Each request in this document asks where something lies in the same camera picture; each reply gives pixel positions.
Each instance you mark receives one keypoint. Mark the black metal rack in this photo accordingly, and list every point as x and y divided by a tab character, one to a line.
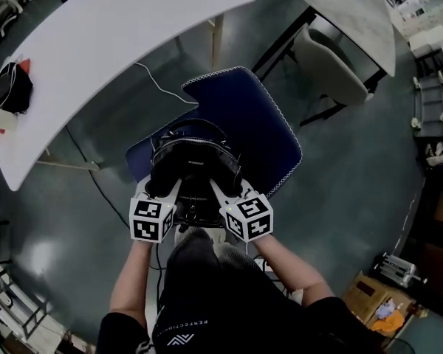
18	304

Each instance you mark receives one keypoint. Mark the white bag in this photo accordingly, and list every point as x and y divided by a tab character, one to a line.
435	155

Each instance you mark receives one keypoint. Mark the black cloth bundle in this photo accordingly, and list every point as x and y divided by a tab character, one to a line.
14	87

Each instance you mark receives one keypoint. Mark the grey upholstered chair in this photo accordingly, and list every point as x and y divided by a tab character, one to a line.
328	72

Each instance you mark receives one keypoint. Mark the grey cart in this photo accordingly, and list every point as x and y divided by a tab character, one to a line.
432	105

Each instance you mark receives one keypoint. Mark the person's right forearm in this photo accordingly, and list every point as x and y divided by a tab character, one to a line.
291	267

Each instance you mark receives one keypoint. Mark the marble table with black legs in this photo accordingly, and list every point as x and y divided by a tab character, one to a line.
354	17

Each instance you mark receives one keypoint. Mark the person's left forearm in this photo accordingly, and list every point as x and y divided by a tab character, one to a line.
133	271

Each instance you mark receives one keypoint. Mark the silver machine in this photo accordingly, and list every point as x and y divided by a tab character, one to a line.
398	269

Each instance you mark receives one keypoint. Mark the blue chair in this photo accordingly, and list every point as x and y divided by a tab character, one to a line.
243	124

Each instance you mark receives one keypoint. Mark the white curved table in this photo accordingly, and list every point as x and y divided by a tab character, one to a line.
114	31

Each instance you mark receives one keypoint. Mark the black leather handbag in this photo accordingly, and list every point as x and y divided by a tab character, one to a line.
195	153

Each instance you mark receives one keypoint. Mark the person's dark t-shirt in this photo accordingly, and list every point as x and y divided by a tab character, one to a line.
225	312

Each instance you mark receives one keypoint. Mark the cardboard box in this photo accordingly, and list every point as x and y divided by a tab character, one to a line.
365	293

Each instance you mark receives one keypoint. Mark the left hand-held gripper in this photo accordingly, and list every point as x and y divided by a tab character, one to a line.
149	221

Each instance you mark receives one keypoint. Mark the white box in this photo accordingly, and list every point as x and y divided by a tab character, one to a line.
0	118

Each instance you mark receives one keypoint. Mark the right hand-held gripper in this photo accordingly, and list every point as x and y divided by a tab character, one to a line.
249	219

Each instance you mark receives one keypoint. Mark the light blue cloth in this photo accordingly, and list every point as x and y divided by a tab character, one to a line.
385	308

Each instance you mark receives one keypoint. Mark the orange cloth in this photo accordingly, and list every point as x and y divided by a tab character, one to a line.
389	323

